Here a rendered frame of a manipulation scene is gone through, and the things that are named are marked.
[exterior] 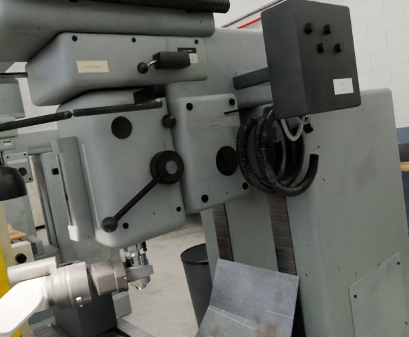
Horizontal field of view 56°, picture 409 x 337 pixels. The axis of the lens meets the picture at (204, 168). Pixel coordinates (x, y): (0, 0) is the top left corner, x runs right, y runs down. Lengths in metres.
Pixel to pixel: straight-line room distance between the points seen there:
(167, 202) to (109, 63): 0.30
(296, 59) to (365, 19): 4.49
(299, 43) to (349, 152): 0.46
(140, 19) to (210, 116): 0.25
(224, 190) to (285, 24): 0.39
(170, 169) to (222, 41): 0.35
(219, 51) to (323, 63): 0.28
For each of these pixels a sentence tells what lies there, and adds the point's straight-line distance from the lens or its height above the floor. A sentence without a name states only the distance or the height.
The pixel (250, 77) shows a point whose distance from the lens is 0.93.
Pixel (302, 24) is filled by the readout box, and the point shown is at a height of 1.68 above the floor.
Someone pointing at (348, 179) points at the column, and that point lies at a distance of 1.11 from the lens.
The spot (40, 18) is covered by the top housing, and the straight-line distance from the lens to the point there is 0.74.
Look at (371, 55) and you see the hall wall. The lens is 5.14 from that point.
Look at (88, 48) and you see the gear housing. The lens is 0.76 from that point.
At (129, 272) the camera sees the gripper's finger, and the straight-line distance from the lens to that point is 0.89.
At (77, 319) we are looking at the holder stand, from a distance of 1.32.
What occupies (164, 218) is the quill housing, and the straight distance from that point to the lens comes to 0.83.
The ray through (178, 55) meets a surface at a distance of 0.82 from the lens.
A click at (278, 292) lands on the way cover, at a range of 1.11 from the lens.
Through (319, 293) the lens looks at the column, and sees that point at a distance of 1.06.
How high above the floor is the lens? 1.51
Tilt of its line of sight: 5 degrees down
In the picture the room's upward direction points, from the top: 9 degrees counter-clockwise
